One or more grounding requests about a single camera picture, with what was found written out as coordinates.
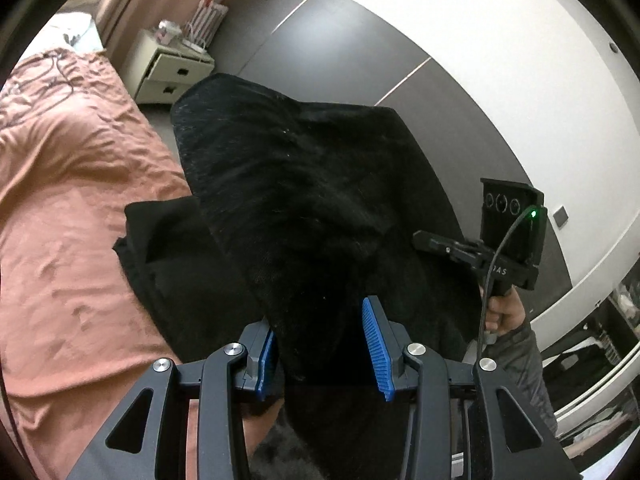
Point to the person's right forearm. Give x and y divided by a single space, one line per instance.
525 375

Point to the round ceiling light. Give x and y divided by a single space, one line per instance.
613 47

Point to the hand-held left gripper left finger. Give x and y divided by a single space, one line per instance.
267 360

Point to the black fuzzy pants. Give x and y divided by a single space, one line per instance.
300 200

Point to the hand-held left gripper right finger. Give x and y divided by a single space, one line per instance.
377 350

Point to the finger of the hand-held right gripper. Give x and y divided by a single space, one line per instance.
450 250

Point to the grey wall switch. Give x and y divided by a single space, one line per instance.
561 216

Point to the small white container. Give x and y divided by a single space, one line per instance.
169 31

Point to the white nightstand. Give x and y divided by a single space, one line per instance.
165 70

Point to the person's right hand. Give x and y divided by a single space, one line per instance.
510 312

